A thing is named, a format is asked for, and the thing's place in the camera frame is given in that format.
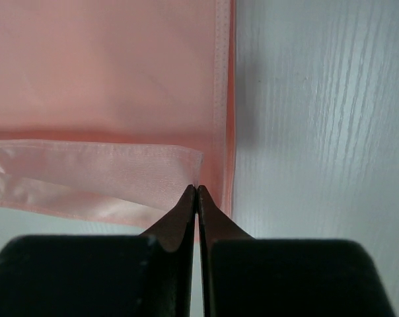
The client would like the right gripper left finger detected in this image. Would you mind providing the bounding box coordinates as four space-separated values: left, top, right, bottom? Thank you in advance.
136 185 196 316

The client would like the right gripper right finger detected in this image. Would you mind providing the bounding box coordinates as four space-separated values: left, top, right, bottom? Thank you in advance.
198 185 256 316

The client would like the pink satin napkin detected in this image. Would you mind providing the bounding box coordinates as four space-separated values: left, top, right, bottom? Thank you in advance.
0 1 236 227

